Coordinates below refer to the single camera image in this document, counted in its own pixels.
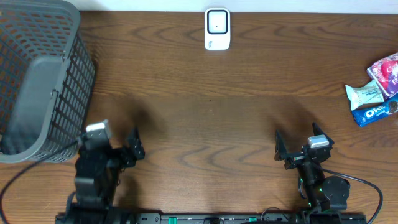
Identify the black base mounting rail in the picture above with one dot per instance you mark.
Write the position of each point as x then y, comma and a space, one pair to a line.
153, 218

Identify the purple noodle packet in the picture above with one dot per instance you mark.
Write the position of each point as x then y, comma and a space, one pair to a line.
384, 72

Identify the white barcode scanner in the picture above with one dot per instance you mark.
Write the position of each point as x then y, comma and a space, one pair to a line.
217, 29

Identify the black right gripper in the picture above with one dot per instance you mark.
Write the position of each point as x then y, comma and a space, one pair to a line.
295, 158

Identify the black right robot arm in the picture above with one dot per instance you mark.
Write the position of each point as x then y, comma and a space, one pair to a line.
327, 196

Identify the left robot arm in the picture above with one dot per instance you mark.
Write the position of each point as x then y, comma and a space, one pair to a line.
97, 175

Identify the grey plastic mesh basket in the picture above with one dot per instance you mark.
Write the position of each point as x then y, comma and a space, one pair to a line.
47, 79

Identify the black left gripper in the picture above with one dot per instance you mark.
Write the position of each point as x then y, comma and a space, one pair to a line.
119, 155

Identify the mint green wipes packet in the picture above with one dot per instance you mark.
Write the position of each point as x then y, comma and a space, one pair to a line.
368, 94

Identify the blue snack wrapper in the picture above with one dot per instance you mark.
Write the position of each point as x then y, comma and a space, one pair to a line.
367, 116

